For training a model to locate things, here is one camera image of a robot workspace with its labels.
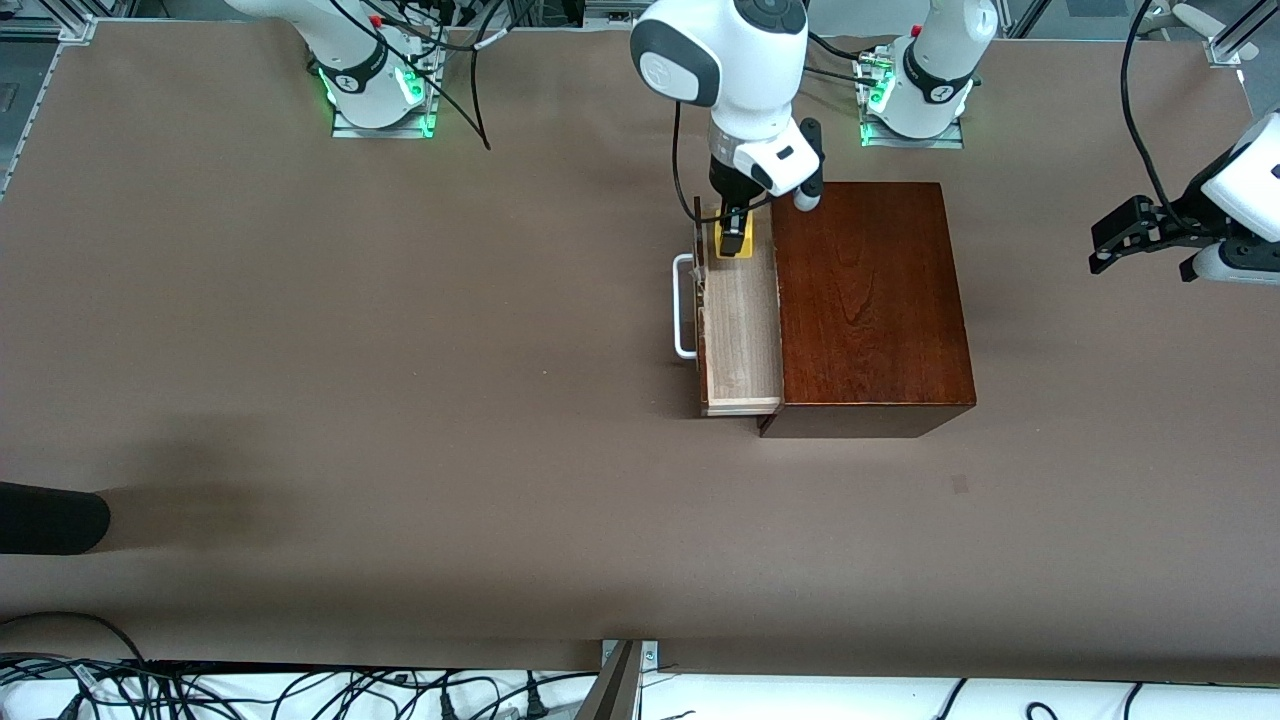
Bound dark wooden drawer cabinet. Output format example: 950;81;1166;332
757;181;978;440

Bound wooden drawer with white handle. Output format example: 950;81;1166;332
672;196;784;419

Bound black cylindrical object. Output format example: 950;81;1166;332
0;482;112;557

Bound beige chair part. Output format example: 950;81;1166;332
1130;0;1233;41

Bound aluminium frame rail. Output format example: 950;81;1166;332
583;0;661;32

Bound tangled black cables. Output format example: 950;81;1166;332
0;655;601;720

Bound grey metal post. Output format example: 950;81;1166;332
575;640;643;720

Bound silver bracket plate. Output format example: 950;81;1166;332
601;640;660;674

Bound black cable on table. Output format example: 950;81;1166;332
800;30;889;87

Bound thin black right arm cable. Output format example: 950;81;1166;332
330;0;492;152

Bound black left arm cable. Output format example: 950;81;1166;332
1119;0;1203;227

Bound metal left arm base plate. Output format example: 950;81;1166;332
859;55;967;150

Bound looping black cable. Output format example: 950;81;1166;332
0;611;153;669

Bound brown table cover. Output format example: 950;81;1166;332
0;20;1280;687

